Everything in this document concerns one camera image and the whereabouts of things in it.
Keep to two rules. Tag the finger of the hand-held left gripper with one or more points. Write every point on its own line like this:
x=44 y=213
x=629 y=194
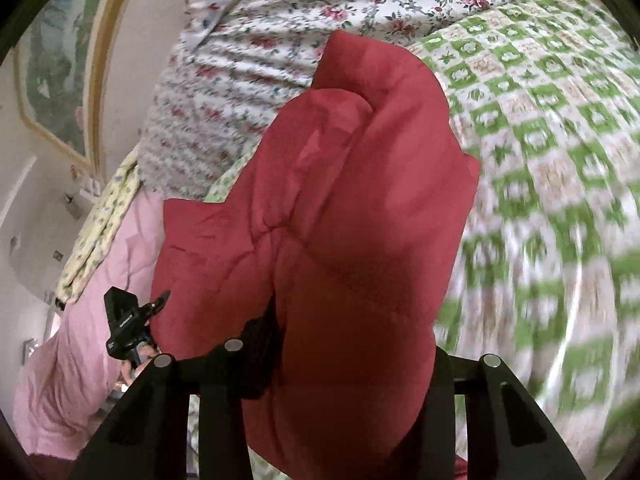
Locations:
x=157 y=304

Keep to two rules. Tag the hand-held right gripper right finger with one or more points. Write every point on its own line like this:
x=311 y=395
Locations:
x=500 y=410

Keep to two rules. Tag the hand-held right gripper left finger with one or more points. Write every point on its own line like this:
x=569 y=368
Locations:
x=250 y=360

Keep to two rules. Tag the red quilted jacket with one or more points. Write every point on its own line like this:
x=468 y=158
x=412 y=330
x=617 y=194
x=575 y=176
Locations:
x=320 y=240

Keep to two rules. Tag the person's left hand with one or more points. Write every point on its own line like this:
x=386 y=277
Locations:
x=136 y=367

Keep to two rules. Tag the pink quilt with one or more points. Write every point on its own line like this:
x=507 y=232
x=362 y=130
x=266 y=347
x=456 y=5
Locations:
x=85 y=360

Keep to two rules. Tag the yellow floral cloth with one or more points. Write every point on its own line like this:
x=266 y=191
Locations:
x=100 y=240

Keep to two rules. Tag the green checked blanket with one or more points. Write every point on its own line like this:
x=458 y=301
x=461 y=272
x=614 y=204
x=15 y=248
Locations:
x=545 y=170

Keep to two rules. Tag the rose floral quilt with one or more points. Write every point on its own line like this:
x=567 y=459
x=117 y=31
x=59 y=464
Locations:
x=260 y=60

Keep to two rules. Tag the framed wall picture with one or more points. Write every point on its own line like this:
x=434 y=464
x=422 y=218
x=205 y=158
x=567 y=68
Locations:
x=55 y=60

